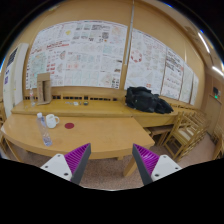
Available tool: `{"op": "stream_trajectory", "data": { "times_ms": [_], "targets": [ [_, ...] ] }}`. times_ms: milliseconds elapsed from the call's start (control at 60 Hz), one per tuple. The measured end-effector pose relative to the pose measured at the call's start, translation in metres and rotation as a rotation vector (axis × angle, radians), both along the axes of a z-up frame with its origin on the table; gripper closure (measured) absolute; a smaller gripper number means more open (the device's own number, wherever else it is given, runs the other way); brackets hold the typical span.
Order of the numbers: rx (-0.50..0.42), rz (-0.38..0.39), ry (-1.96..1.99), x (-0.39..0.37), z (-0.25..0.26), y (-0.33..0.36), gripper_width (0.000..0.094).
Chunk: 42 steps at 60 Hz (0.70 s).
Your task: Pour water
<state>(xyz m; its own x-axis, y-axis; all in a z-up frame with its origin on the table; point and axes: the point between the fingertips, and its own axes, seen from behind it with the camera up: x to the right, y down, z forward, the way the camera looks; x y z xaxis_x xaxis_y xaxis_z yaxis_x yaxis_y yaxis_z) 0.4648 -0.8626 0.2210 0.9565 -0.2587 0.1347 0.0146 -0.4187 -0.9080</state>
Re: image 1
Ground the white ceramic mug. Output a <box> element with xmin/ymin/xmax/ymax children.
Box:
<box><xmin>46</xmin><ymin>114</ymin><xmax>60</xmax><ymax>128</ymax></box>

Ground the rear wooden table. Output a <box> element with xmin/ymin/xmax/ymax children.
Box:
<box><xmin>11</xmin><ymin>99</ymin><xmax>178</xmax><ymax>127</ymax></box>

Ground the brown cardboard box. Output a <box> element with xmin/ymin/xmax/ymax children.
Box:
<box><xmin>37</xmin><ymin>73</ymin><xmax>52</xmax><ymax>105</ymax></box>

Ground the small clear bottle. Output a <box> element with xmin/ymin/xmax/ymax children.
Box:
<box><xmin>30</xmin><ymin>88</ymin><xmax>35</xmax><ymax>107</ymax></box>

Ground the far right wall poster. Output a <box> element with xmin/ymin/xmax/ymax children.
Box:
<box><xmin>179</xmin><ymin>64</ymin><xmax>193</xmax><ymax>103</ymax></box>

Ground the wooden chair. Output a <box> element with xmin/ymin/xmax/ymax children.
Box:
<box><xmin>163</xmin><ymin>112</ymin><xmax>210</xmax><ymax>162</ymax></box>

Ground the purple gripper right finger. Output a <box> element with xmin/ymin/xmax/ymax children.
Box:
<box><xmin>132</xmin><ymin>144</ymin><xmax>181</xmax><ymax>185</ymax></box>

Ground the front wooden table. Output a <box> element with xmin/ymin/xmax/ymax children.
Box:
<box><xmin>0</xmin><ymin>113</ymin><xmax>156</xmax><ymax>178</ymax></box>

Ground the black backpack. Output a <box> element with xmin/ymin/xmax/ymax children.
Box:
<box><xmin>125</xmin><ymin>87</ymin><xmax>173</xmax><ymax>114</ymax></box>

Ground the wooden table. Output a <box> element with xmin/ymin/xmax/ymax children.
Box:
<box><xmin>0</xmin><ymin>113</ymin><xmax>156</xmax><ymax>178</ymax></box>
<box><xmin>11</xmin><ymin>99</ymin><xmax>178</xmax><ymax>127</ymax></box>

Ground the middle wall poster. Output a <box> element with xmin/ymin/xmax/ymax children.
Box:
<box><xmin>125</xmin><ymin>29</ymin><xmax>166</xmax><ymax>94</ymax></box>

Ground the white whiteboard panel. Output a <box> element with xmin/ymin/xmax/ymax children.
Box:
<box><xmin>3</xmin><ymin>43</ymin><xmax>29</xmax><ymax>117</ymax></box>

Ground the red round coaster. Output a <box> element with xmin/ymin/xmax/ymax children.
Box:
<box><xmin>65</xmin><ymin>123</ymin><xmax>74</xmax><ymax>129</ymax></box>

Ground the clear plastic water bottle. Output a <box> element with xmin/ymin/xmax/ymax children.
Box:
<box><xmin>37</xmin><ymin>112</ymin><xmax>52</xmax><ymax>146</ymax></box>

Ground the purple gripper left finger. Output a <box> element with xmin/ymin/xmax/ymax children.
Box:
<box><xmin>41</xmin><ymin>143</ymin><xmax>91</xmax><ymax>185</ymax></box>

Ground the large left wall poster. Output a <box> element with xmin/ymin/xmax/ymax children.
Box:
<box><xmin>26</xmin><ymin>20</ymin><xmax>127</xmax><ymax>89</ymax></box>

